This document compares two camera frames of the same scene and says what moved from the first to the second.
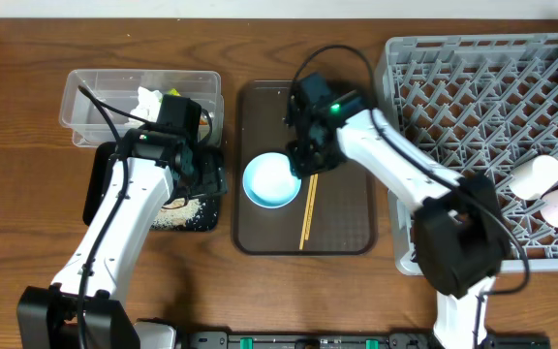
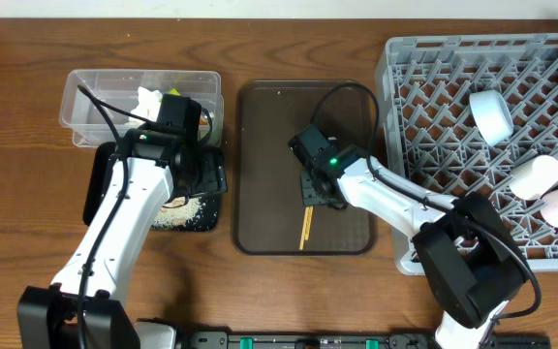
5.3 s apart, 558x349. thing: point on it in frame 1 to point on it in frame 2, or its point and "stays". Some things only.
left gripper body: [208, 179] stays
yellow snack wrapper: [173, 91] stays
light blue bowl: [268, 181] to [492, 115]
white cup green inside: [534, 177] stays
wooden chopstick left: [308, 210] stays
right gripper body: [309, 159] to [311, 196]
